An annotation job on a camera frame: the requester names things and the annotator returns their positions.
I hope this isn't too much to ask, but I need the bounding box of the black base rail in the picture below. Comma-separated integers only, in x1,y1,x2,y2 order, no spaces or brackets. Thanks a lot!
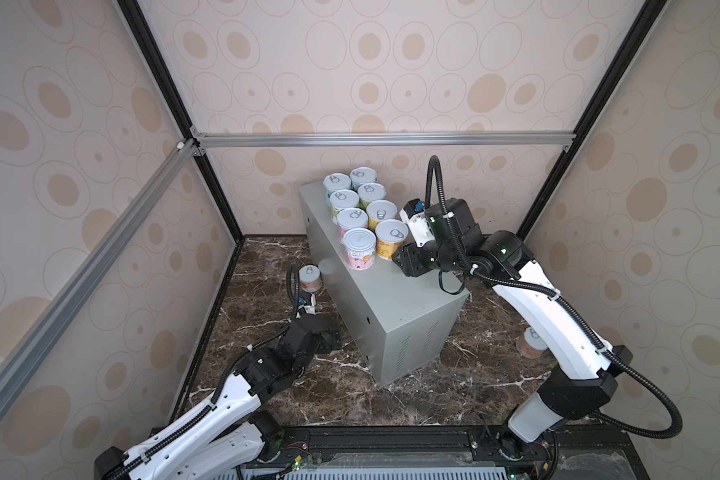
137,423,652,480

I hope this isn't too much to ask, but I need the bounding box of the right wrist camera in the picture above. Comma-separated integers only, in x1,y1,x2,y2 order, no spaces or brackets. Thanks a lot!
399,199,435,248

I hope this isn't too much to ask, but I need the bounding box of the horizontal aluminium frame bar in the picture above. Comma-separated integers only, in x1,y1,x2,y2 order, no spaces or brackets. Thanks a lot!
181,130,576,149

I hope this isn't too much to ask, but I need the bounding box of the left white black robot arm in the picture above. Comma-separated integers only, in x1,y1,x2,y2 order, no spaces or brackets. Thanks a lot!
94,263,340,479

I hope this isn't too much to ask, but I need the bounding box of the light green label can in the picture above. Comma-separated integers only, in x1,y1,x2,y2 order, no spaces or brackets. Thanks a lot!
329,189,360,224

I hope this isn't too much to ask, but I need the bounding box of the grey metal cabinet box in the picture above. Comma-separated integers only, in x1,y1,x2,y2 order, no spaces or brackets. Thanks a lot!
298,182,469,387

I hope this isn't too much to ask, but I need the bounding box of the orange label can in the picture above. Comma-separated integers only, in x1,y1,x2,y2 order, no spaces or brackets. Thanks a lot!
299,265,323,293

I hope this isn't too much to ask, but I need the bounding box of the pink label can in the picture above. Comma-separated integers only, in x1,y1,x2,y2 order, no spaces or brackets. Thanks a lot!
336,207,369,242
343,228,376,271

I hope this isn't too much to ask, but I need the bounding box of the teal label can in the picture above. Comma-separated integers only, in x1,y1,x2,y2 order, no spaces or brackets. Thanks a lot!
322,173,352,206
349,166,378,190

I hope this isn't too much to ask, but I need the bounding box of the left slanted aluminium bar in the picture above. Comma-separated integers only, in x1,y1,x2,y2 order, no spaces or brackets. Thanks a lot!
0,138,197,422

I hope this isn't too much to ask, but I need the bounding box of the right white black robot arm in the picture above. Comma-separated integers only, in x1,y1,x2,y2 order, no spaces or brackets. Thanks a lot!
392,156,683,460

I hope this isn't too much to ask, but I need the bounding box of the yellow label can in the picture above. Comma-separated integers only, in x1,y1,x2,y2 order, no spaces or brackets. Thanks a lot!
375,219,409,261
365,200,398,231

